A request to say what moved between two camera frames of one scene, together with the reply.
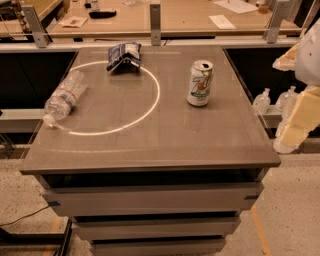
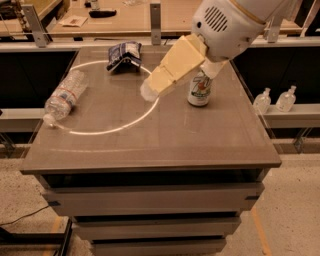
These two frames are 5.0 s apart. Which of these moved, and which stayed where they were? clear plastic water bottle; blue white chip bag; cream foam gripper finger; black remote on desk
Moved: cream foam gripper finger
Stayed: clear plastic water bottle; black remote on desk; blue white chip bag
